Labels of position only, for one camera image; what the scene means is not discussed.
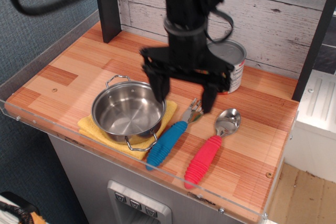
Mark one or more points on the orange object bottom left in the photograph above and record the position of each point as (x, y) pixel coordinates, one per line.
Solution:
(37, 219)

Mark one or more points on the black device bottom left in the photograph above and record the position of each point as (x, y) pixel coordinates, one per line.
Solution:
(15, 209)

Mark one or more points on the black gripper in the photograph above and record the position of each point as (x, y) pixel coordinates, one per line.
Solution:
(187, 57)

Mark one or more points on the dark right post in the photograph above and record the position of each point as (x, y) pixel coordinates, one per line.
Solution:
(313, 51)

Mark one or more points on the white side cabinet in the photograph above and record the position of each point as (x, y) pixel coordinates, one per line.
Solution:
(311, 144)

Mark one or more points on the blue handled metal fork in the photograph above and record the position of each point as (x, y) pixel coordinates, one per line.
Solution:
(166, 142)

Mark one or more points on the red handled metal spoon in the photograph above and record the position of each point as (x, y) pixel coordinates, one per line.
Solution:
(227, 123)

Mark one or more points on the grey toy kitchen cabinet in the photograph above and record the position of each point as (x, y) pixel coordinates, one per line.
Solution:
(89, 175)

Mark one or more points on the clear acrylic guard rail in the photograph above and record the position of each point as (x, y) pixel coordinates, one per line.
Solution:
(245, 170)

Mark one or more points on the patterned tin can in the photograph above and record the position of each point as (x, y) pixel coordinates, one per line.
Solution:
(233, 53)

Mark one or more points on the yellow folded cloth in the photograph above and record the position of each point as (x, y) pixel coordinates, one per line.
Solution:
(88, 128)

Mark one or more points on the dark post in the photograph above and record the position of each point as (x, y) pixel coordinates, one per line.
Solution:
(109, 19)
(313, 51)

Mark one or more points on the silver button panel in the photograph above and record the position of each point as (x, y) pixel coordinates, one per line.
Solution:
(131, 206)

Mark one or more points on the stainless steel pot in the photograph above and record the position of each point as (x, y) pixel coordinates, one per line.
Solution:
(128, 112)

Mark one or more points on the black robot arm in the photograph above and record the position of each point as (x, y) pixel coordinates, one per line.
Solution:
(192, 14)

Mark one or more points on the dark left post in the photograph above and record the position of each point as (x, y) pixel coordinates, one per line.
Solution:
(109, 19)

